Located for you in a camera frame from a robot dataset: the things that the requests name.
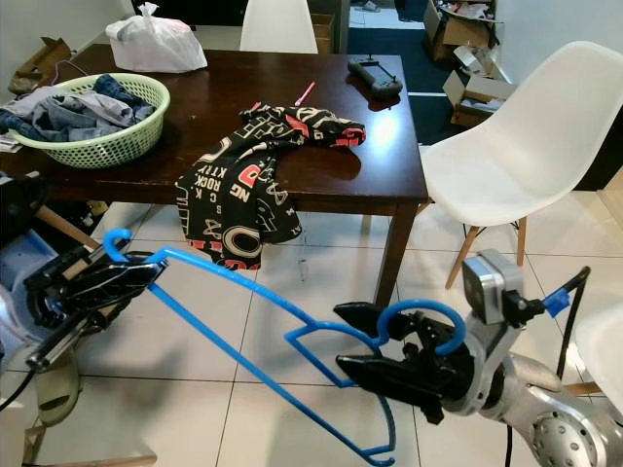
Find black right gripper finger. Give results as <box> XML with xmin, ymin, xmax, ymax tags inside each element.
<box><xmin>334</xmin><ymin>302</ymin><xmax>424</xmax><ymax>343</ymax></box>
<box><xmin>336</xmin><ymin>353</ymin><xmax>458</xmax><ymax>424</ymax></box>

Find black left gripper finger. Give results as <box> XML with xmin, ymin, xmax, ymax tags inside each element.
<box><xmin>80</xmin><ymin>255</ymin><xmax>168</xmax><ymax>285</ymax></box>
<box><xmin>73</xmin><ymin>277</ymin><xmax>152</xmax><ymax>312</ymax></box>

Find blue plastic hanger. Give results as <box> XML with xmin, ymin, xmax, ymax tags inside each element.
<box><xmin>102</xmin><ymin>227</ymin><xmax>470</xmax><ymax>466</ymax></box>

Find black red printed shirt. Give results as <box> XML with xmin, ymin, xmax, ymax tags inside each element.
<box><xmin>175</xmin><ymin>102</ymin><xmax>366</xmax><ymax>271</ymax></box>

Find green laundry basket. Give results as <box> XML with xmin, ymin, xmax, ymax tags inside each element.
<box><xmin>15</xmin><ymin>73</ymin><xmax>171</xmax><ymax>168</ymax></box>

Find white plastic chair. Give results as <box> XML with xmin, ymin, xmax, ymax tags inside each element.
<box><xmin>419</xmin><ymin>41</ymin><xmax>623</xmax><ymax>291</ymax></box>
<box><xmin>238</xmin><ymin>0</ymin><xmax>320</xmax><ymax>54</ymax></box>
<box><xmin>569</xmin><ymin>306</ymin><xmax>623</xmax><ymax>395</ymax></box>

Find light blue denim garment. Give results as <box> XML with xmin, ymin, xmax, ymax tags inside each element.
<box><xmin>0</xmin><ymin>88</ymin><xmax>132</xmax><ymax>144</ymax></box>

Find dark blue jeans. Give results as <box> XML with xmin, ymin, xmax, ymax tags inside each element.
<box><xmin>92</xmin><ymin>74</ymin><xmax>157</xmax><ymax>126</ymax></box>

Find brown cardboard box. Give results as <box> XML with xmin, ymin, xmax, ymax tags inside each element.
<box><xmin>423</xmin><ymin>0</ymin><xmax>497</xmax><ymax>61</ymax></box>
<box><xmin>8</xmin><ymin>37</ymin><xmax>74</xmax><ymax>96</ymax></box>

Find white tied plastic bag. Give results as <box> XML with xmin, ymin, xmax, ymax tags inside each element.
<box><xmin>105</xmin><ymin>2</ymin><xmax>208</xmax><ymax>74</ymax></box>

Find black handheld controller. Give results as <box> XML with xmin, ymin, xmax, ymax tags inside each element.
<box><xmin>348</xmin><ymin>54</ymin><xmax>405</xmax><ymax>98</ymax></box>

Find cardboard box white packing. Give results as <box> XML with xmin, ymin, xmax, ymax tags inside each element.
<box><xmin>443</xmin><ymin>44</ymin><xmax>517</xmax><ymax>126</ymax></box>

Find navy floor rug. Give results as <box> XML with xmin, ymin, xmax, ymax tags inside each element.
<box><xmin>346</xmin><ymin>5</ymin><xmax>434</xmax><ymax>59</ymax></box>

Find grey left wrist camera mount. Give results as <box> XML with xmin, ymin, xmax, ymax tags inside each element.
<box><xmin>0</xmin><ymin>173</ymin><xmax>59</xmax><ymax>322</ymax></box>

